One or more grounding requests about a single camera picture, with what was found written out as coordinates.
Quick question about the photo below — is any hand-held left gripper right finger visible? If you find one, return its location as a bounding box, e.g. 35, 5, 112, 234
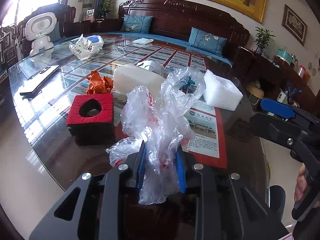
175, 148, 290, 240

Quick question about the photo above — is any straw hat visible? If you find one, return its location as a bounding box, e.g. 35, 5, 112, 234
246, 81, 265, 99

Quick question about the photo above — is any black tower appliance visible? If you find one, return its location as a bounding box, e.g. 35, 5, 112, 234
96, 0, 107, 18

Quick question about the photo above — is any teal pot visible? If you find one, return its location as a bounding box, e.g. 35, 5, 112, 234
277, 47, 297, 65

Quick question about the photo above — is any small dark framed picture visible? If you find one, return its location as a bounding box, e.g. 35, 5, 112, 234
282, 4, 308, 46

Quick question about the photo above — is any red tissue box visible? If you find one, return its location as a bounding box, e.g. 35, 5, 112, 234
66, 94, 116, 146

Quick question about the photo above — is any white robot toy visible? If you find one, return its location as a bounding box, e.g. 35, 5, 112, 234
25, 12, 57, 57

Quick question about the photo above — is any person's right hand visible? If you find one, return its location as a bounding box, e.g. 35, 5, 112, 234
294, 164, 307, 203

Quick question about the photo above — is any green potted plant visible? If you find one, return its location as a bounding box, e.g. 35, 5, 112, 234
100, 0, 115, 18

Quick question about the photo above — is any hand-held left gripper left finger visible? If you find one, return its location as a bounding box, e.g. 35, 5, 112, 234
29, 140, 148, 240

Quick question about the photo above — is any white foam box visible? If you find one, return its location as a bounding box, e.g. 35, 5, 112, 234
203, 69, 243, 111

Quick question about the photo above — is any wooden corner table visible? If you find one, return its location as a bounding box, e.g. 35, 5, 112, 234
94, 17, 123, 33

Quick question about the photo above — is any dark wooden side cabinet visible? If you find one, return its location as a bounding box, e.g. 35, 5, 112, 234
237, 47, 320, 112

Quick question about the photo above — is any blue sofa seat pad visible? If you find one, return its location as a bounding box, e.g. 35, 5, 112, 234
100, 31, 233, 64

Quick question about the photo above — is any long carved wooden sofa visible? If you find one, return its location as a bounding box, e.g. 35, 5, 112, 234
107, 0, 250, 65

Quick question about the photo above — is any clear plastic bag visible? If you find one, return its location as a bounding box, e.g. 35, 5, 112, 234
105, 67, 207, 205

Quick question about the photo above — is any carved wooden bench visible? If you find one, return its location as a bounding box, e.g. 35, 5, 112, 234
0, 5, 83, 65

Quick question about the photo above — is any blue floral cushion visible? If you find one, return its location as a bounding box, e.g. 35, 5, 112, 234
188, 27, 227, 56
121, 15, 153, 34
49, 21, 62, 42

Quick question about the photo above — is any white printed plastic bag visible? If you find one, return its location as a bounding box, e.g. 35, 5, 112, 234
69, 34, 104, 61

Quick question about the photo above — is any white paper carton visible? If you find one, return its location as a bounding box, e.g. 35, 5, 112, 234
136, 59, 165, 77

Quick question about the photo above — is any booklet with black clip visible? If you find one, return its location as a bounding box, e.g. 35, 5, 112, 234
19, 64, 60, 97

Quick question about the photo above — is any orange paper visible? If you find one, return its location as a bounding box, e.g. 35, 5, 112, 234
85, 71, 114, 95

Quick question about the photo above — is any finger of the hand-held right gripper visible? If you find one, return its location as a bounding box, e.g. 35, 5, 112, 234
250, 112, 320, 165
260, 98, 320, 128

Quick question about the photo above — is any white translucent plastic jug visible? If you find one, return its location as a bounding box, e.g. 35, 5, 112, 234
113, 64, 165, 100

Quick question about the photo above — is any bamboo plant in vase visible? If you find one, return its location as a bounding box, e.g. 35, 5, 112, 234
254, 26, 276, 55

